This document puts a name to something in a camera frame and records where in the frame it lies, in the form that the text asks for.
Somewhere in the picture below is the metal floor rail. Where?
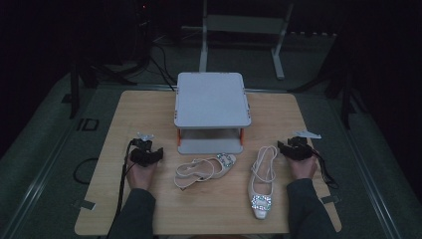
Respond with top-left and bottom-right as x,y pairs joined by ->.
342,130 -> 404,239
0,123 -> 79,239

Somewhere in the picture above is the grey two-tier shoe rack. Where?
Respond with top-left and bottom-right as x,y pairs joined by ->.
173,72 -> 253,155

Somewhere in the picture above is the dark equipment with red light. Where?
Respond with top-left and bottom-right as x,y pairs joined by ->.
131,0 -> 154,68

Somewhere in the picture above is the beige slingback shoe jewelled buckle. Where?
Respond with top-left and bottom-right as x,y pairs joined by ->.
173,152 -> 238,191
247,144 -> 279,220

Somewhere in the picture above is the person's left hand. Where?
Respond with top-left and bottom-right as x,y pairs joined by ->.
125,158 -> 160,192

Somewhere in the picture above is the right hand-held gripper black cable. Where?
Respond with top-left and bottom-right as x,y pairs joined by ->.
312,149 -> 340,190

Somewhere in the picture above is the black cable loop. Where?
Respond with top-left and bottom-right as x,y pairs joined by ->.
72,157 -> 100,185

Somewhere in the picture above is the black stand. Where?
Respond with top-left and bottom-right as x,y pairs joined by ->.
69,62 -> 137,120
288,64 -> 361,131

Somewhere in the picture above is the person's right hand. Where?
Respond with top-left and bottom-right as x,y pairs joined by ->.
287,155 -> 318,182

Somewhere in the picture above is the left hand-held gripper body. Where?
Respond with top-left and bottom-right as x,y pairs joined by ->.
129,132 -> 157,167

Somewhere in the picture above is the grey tape piece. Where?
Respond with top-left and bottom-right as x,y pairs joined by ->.
320,194 -> 341,205
79,198 -> 97,212

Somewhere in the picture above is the hand-held gripper black cable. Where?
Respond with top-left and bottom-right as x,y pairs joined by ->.
105,138 -> 137,239
312,149 -> 340,190

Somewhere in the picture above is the white metal stand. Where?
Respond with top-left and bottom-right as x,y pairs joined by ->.
198,0 -> 296,81

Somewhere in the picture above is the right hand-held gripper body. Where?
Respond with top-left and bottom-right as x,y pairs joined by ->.
288,129 -> 322,162

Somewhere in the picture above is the black cables bundle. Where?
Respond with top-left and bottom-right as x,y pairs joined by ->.
148,42 -> 177,93

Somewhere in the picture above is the left hand-held gripper black cable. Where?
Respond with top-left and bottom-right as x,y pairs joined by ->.
105,138 -> 137,239

